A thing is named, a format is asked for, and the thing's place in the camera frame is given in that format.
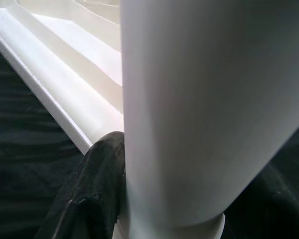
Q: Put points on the white plastic table top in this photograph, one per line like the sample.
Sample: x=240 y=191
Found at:
x=64 y=62

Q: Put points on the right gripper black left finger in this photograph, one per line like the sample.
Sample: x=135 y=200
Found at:
x=89 y=186

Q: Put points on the white plastic table leg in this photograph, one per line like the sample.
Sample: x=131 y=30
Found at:
x=201 y=99

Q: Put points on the black cloth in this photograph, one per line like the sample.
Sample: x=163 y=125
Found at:
x=20 y=149

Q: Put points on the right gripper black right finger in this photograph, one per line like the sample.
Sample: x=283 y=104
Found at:
x=276 y=211

